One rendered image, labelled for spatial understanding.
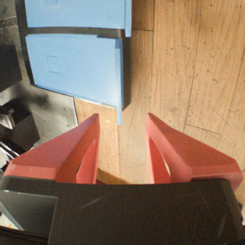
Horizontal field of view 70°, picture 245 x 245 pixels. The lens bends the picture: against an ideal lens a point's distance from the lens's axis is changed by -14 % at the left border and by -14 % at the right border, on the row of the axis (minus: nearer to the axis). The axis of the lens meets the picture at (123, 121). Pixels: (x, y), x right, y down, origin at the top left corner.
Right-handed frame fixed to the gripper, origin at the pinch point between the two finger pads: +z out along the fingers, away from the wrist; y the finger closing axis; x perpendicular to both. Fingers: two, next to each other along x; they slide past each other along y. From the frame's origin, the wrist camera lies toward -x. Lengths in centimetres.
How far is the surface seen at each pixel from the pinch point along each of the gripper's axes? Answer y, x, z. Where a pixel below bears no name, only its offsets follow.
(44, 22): 8.6, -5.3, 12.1
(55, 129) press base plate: 11.8, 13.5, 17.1
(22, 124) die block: 18.6, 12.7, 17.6
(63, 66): 6.5, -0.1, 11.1
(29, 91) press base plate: 16.2, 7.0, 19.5
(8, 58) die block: 18.3, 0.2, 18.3
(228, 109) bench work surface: -9.8, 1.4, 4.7
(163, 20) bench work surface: -3.5, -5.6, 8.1
